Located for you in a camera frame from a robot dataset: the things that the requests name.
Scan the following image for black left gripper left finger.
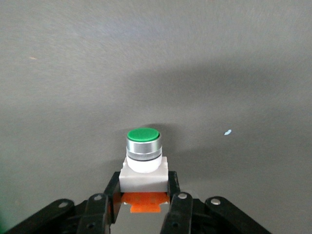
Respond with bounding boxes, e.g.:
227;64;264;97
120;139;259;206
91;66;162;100
6;171;122;234

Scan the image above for white orange switch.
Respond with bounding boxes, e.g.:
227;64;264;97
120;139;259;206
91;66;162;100
118;127;171;214

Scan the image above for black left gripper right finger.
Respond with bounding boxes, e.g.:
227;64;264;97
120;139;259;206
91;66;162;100
159;171;272;234

